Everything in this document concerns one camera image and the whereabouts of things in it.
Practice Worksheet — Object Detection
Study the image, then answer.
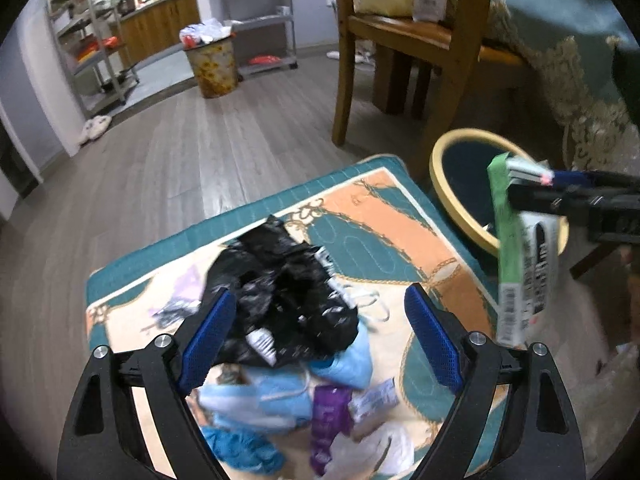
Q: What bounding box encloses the light blue face mask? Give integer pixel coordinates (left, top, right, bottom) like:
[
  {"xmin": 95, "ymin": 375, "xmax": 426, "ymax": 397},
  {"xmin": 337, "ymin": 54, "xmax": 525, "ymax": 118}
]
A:
[{"xmin": 198, "ymin": 323, "xmax": 373, "ymax": 434}]

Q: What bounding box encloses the wooden dining chair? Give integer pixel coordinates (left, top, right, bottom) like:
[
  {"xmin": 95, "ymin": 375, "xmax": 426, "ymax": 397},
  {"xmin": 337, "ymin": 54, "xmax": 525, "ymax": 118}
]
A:
[{"xmin": 332, "ymin": 0, "xmax": 532, "ymax": 181}]

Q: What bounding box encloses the green white cardboard box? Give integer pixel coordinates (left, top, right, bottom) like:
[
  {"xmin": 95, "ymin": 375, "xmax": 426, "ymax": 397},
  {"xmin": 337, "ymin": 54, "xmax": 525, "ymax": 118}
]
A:
[{"xmin": 487, "ymin": 153, "xmax": 560, "ymax": 348}]

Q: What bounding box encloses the grey metal shelf left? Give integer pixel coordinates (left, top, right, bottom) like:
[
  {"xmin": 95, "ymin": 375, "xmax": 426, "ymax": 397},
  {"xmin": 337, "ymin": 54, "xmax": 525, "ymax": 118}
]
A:
[{"xmin": 44, "ymin": 0, "xmax": 140, "ymax": 119}]

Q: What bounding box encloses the blue nitrile glove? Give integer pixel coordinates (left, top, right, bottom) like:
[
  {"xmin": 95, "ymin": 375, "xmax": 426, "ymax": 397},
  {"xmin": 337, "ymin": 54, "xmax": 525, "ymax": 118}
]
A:
[{"xmin": 201, "ymin": 426, "xmax": 285, "ymax": 476}]

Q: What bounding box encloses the clear plastic wrapper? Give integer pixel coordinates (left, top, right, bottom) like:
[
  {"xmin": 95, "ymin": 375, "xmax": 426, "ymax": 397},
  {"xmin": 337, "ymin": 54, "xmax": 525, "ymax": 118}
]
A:
[{"xmin": 148, "ymin": 264, "xmax": 204, "ymax": 330}]

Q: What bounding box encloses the crumpled white tissue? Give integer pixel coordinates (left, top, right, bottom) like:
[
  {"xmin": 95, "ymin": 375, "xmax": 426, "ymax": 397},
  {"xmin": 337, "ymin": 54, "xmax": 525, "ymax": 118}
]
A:
[{"xmin": 322, "ymin": 422, "xmax": 414, "ymax": 479}]

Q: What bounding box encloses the wooden kitchen cabinet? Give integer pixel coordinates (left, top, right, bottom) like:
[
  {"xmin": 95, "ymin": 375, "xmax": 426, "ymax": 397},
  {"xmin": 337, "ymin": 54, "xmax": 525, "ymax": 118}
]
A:
[{"xmin": 120, "ymin": 0, "xmax": 200, "ymax": 63}]

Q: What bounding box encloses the sunflower pattern trash can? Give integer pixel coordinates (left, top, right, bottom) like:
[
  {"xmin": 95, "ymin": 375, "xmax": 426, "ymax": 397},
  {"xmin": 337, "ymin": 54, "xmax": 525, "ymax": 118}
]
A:
[{"xmin": 183, "ymin": 37, "xmax": 239, "ymax": 99}]

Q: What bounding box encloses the black plastic bag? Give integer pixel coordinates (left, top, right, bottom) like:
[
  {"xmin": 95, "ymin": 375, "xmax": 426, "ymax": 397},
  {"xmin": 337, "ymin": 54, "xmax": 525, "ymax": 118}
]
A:
[{"xmin": 201, "ymin": 216, "xmax": 359, "ymax": 368}]

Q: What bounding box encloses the white power strip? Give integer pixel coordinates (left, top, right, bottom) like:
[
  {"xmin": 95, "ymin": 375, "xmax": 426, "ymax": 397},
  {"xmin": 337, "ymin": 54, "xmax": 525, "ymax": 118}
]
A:
[{"xmin": 325, "ymin": 49, "xmax": 374, "ymax": 65}]

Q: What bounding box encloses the white slippers pair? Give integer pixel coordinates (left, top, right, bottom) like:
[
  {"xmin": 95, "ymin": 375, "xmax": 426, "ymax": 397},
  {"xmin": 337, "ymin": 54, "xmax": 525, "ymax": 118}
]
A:
[{"xmin": 78, "ymin": 115, "xmax": 112, "ymax": 145}]

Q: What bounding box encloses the grey metal shelf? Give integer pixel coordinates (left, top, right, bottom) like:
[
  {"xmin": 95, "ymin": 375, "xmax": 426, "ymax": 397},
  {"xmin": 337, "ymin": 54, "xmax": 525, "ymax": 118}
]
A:
[
  {"xmin": 220, "ymin": 0, "xmax": 298, "ymax": 79},
  {"xmin": 44, "ymin": 0, "xmax": 140, "ymax": 119}
]

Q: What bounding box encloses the yellow rimmed teal waste bin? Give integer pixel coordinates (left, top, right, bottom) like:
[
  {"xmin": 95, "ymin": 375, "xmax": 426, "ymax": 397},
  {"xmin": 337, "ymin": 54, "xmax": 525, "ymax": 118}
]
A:
[{"xmin": 430, "ymin": 128, "xmax": 553, "ymax": 257}]

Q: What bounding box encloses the grey metal shelf right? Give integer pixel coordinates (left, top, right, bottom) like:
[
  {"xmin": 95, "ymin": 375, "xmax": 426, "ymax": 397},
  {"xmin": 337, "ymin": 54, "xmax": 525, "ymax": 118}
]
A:
[{"xmin": 220, "ymin": 0, "xmax": 298, "ymax": 79}]

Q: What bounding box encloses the purple snack wrapper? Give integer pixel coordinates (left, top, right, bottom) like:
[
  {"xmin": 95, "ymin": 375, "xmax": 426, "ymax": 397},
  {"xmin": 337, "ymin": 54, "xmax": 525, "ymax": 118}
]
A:
[{"xmin": 309, "ymin": 385, "xmax": 352, "ymax": 477}]

